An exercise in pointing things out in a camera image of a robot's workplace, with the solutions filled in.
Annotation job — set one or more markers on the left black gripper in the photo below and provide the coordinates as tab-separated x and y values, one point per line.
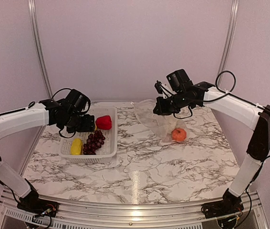
88	125

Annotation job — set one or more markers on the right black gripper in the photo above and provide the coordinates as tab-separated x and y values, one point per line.
161	109

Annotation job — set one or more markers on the clear zip top bag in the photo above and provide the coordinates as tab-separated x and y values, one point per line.
155	123

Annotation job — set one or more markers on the white toy cauliflower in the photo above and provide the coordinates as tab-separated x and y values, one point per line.
169	126

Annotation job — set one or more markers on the orange toy pumpkin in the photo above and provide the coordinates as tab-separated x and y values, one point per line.
179	134

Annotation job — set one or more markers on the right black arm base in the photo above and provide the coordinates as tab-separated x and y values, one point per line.
228	205

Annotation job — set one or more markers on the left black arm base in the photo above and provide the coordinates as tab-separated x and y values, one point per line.
34	204

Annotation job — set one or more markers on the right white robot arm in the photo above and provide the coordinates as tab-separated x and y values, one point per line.
253	116

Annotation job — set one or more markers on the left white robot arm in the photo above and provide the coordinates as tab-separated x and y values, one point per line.
63	113

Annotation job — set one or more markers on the red toy bell pepper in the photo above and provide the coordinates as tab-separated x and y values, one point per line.
104	122

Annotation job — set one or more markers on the purple toy grape bunch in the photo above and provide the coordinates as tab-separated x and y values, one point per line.
93	143

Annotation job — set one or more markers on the white plastic basket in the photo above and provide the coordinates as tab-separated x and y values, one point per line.
108	150

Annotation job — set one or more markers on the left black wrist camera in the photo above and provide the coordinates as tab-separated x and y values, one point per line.
77	101

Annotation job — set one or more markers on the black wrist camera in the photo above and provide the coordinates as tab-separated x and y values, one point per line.
179	81
77	101

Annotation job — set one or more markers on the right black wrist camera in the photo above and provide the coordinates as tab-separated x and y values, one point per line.
179	81

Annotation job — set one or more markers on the front aluminium frame rail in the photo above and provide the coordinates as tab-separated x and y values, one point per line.
72	214

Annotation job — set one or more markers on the right aluminium frame post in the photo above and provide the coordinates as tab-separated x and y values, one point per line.
232	23

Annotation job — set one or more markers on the aluminium frame post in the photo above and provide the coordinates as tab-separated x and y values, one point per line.
38	47
232	23

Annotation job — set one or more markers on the left aluminium frame post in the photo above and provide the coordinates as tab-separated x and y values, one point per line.
38	47

